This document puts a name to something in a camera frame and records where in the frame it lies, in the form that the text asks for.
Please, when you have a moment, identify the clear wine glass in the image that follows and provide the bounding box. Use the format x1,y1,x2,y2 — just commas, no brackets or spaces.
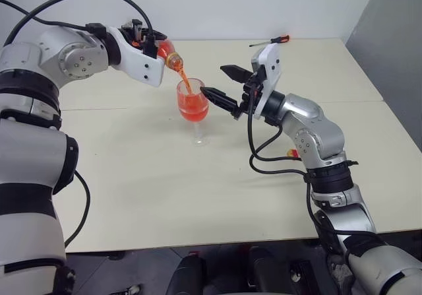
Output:
175,77,210,147

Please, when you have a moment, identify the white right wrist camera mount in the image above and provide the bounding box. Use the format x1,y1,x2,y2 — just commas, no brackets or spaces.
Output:
251,43,283,118

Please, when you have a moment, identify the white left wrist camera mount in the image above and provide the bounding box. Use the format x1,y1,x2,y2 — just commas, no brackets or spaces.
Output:
107,26,166,88

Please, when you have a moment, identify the dark rounded shape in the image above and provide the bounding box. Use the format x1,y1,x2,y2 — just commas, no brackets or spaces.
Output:
171,254,206,295
247,246,293,295

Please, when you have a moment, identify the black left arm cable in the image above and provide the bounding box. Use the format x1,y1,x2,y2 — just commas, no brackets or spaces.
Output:
0,0,158,247

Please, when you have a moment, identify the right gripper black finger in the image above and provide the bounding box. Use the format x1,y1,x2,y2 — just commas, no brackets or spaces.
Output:
220,64,255,84
200,86,239,112

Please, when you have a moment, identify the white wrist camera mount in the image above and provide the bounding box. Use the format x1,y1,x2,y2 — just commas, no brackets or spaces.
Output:
251,43,283,118
107,26,166,88

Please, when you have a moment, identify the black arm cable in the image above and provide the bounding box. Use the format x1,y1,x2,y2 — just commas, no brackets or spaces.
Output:
247,77,361,253
0,0,158,247

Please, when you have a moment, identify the black and orange screwdriver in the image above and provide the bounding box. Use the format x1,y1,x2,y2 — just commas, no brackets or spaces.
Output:
249,34,292,48

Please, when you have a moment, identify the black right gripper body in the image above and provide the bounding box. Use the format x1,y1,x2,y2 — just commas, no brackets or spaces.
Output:
232,71,265,121

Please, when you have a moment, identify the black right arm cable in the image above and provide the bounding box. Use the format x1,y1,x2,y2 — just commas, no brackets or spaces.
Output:
247,77,361,253

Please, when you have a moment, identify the clear bottle with red drink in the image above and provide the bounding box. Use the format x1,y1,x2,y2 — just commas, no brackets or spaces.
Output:
154,38,185,73

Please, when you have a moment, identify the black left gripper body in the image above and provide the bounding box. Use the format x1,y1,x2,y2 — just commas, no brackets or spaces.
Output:
119,18,156,46

